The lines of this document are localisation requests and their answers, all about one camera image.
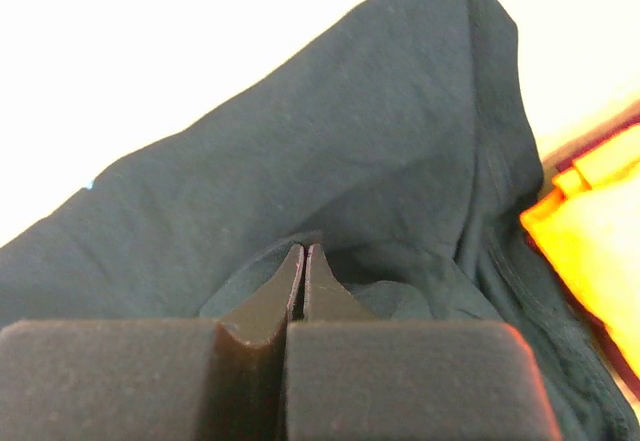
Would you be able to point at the orange folded t shirt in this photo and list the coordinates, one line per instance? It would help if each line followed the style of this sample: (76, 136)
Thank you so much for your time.
(590, 231)

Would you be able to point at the dark red folded t shirt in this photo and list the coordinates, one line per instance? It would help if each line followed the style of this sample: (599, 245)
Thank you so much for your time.
(600, 136)

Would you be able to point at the black t shirt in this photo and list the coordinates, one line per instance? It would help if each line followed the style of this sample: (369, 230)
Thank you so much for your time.
(398, 139)

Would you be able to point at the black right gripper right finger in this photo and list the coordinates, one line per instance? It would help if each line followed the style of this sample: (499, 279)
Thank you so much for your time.
(351, 376)

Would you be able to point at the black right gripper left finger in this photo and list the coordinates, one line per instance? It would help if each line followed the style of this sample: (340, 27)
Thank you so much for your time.
(152, 379)

